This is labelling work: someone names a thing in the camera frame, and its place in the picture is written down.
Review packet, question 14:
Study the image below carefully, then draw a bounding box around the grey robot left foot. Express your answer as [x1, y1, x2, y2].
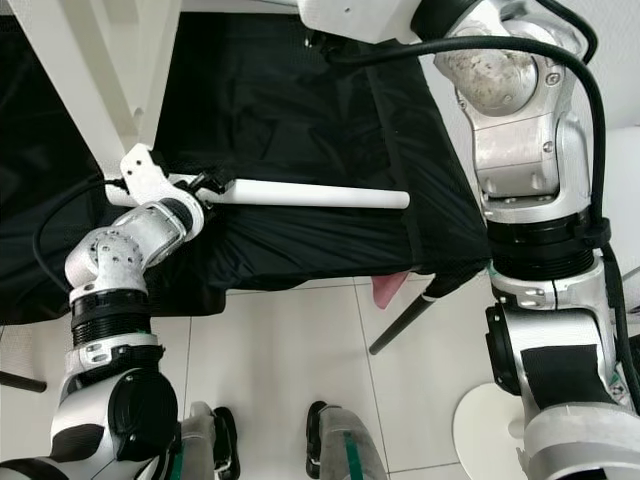
[175, 402, 243, 480]

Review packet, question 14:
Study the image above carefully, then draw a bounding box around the grey robot foot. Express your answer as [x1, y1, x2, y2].
[305, 400, 393, 480]
[175, 402, 243, 480]

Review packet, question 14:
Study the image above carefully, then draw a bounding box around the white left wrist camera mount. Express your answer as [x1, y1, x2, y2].
[118, 142, 203, 208]

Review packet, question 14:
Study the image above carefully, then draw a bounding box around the white plastic children table top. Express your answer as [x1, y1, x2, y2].
[8, 0, 187, 183]

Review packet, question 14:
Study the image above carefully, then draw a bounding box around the pink soft object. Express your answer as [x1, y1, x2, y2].
[371, 271, 413, 310]

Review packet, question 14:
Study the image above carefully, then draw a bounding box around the white round stool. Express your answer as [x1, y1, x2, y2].
[451, 381, 533, 480]

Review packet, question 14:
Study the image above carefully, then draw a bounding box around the grey robot right foot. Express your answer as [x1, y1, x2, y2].
[305, 400, 393, 480]

